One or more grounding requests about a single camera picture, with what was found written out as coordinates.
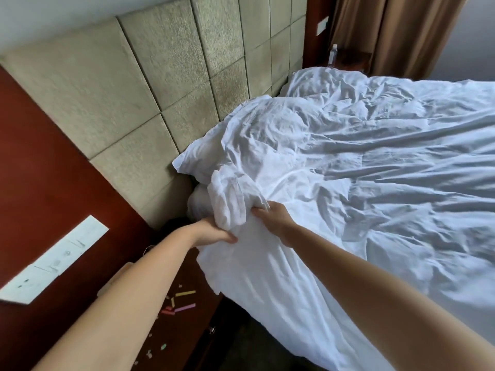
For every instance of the person's left hand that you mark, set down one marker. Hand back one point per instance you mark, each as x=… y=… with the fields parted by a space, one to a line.
x=210 y=231

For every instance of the person's right hand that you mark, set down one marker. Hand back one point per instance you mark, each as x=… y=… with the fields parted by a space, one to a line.
x=276 y=222

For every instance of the white bed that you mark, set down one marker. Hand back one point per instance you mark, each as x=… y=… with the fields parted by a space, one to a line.
x=195 y=206

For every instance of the person's right forearm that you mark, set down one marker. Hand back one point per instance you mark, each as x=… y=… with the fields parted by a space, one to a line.
x=386 y=297

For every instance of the person's left forearm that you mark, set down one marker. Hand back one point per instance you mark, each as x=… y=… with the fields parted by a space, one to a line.
x=116 y=316

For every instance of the black round ashtray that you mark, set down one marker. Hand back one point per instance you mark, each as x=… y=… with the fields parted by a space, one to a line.
x=170 y=227

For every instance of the scatter of small coloured pieces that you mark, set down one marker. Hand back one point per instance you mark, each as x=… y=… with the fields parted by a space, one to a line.
x=185 y=294

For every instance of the wooden nightstand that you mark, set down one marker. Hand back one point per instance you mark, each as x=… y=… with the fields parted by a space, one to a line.
x=181 y=320
x=354 y=59

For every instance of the clear water bottle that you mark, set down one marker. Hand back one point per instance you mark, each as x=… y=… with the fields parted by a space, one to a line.
x=333 y=55

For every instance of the beige padded headboard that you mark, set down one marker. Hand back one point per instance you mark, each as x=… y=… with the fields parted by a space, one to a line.
x=116 y=73

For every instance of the beige curtain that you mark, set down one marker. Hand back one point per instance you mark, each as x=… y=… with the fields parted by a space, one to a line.
x=398 y=34

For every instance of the white wall switch panel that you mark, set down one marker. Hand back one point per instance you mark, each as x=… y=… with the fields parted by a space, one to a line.
x=50 y=262

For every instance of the white wall socket panel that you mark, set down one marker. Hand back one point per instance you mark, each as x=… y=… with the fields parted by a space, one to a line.
x=321 y=25

